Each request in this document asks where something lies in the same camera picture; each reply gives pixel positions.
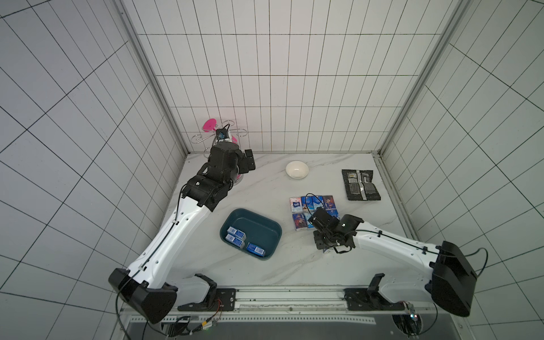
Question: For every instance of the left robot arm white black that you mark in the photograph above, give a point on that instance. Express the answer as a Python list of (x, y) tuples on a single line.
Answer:
[(143, 285)]

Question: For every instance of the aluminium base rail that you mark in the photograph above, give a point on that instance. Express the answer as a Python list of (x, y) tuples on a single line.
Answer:
[(322, 304)]

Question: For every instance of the pink cup upper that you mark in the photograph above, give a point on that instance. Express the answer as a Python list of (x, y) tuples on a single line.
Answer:
[(210, 125)]

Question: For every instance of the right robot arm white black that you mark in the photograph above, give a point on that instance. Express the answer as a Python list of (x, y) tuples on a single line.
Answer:
[(439, 274)]

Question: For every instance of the blue red pack second row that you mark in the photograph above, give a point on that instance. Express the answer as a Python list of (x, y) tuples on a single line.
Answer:
[(300, 221)]

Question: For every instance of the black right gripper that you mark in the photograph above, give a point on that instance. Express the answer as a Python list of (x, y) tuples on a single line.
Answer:
[(321, 219)]

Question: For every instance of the blue tissue pack front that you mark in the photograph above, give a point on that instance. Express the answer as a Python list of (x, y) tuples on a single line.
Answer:
[(255, 250)]

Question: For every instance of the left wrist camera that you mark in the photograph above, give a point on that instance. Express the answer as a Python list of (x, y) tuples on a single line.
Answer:
[(222, 134)]

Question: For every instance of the white bowl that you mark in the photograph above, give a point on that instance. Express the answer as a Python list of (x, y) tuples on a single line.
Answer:
[(297, 169)]

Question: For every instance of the chrome cup holder stand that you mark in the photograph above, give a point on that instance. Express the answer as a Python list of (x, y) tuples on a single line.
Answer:
[(234, 133)]

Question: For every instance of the black snack bag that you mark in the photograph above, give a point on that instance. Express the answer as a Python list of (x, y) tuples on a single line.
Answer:
[(359, 185)]

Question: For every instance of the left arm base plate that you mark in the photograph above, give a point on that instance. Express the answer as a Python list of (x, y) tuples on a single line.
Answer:
[(222, 299)]

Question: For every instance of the teal storage tray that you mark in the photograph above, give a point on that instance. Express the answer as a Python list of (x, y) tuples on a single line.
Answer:
[(243, 227)]

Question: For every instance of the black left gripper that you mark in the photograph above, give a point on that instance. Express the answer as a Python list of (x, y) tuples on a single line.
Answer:
[(245, 166)]

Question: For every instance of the blue red pocket tissue pack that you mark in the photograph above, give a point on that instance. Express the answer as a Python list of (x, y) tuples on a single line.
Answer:
[(329, 202)]

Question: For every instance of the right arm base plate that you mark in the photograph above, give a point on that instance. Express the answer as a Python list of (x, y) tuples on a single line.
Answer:
[(359, 299)]

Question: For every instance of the blue white pocket tissue pack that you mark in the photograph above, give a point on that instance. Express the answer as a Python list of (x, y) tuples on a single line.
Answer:
[(317, 202)]

